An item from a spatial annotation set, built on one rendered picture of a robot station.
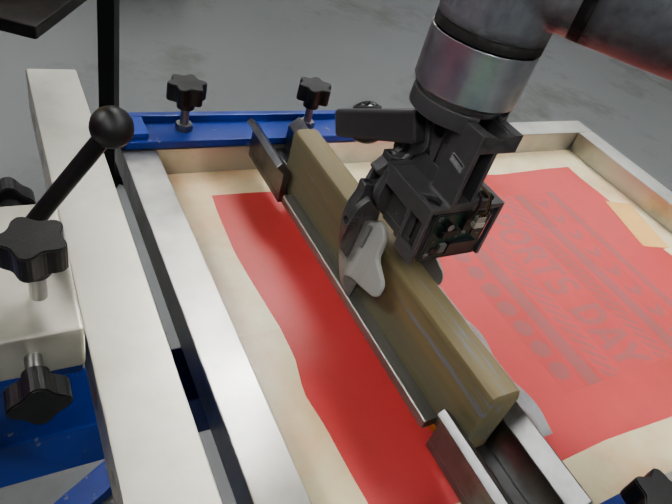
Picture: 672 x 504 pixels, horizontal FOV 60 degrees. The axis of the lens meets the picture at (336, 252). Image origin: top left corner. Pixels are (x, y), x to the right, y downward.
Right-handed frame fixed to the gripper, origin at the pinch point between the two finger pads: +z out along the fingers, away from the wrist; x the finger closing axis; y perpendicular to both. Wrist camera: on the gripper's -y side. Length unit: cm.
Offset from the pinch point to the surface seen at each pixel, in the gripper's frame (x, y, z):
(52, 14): -19, -71, 6
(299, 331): -6.7, 0.8, 5.4
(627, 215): 53, -7, 5
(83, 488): -23, -36, 96
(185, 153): -10.5, -25.4, 2.6
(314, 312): -4.2, -1.0, 5.4
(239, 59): 92, -259, 101
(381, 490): -6.9, 17.2, 5.4
